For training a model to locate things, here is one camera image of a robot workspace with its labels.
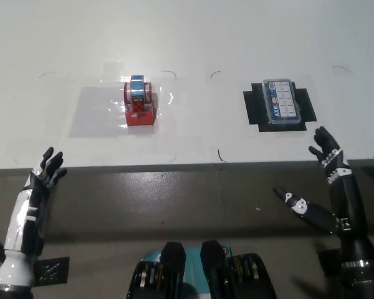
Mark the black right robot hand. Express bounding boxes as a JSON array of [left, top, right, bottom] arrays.
[[273, 125, 374, 267]]

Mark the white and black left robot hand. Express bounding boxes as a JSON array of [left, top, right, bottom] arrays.
[[0, 146, 68, 286]]

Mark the black tape patch with scratches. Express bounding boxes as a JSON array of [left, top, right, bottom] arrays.
[[34, 257, 70, 285]]

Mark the black cross-shaped tape patch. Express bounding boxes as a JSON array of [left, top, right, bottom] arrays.
[[242, 81, 318, 133]]

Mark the red tape dispenser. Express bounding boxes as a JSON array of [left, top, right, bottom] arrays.
[[123, 74, 158, 127]]

